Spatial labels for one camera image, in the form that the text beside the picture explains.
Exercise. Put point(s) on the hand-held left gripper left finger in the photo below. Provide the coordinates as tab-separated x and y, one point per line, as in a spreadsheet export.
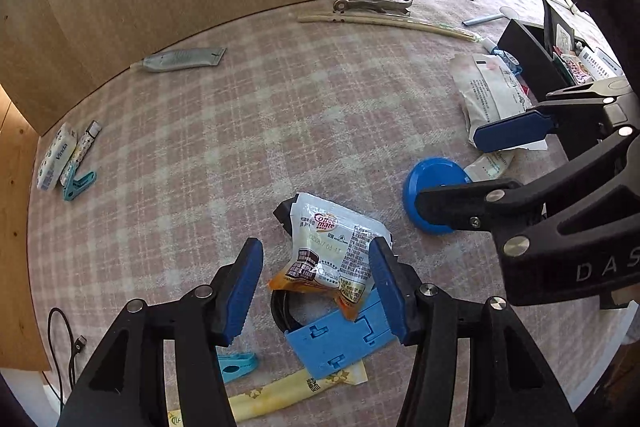
240	292

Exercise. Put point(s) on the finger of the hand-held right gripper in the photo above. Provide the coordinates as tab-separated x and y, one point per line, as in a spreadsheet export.
510	132
470	207

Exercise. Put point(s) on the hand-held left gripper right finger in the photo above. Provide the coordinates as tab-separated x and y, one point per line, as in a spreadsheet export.
392	292

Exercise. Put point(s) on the blue round lid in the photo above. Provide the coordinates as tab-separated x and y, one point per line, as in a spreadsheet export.
435	172

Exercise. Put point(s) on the white creamer sachet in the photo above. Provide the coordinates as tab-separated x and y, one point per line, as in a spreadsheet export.
335	247

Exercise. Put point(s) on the black storage box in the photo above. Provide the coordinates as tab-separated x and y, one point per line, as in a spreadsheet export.
525	52

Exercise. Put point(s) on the white printed plastic bag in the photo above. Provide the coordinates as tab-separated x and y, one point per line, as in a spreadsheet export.
495	92

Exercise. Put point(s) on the red candy sachet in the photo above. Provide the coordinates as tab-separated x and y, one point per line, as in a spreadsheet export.
525	86

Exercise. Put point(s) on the blue plastic clip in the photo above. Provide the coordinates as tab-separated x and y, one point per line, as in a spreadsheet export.
235	367

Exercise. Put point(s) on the blue white small tube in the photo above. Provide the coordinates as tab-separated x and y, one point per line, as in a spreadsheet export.
502	57

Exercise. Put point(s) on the blue plastic phone stand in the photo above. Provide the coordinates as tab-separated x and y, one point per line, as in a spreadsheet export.
335	342

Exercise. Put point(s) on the white card packet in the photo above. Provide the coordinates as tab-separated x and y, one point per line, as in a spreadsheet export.
564	38

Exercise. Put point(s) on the yellow straw packet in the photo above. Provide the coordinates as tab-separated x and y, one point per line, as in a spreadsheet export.
280	394

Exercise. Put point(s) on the white plastic spoon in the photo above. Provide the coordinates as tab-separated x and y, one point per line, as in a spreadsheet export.
492	17

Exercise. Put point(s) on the sleeved wooden chopsticks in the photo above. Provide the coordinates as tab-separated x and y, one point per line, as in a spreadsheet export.
390	24

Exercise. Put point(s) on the teal plastic clip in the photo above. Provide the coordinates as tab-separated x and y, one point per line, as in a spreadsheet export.
77	184

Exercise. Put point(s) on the patterned slim tube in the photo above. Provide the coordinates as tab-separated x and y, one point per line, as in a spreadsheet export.
82	147

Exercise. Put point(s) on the white patterned tissue pack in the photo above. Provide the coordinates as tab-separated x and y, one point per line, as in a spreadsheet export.
55	157

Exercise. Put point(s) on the pine wood side board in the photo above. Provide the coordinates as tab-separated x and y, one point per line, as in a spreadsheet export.
15	207

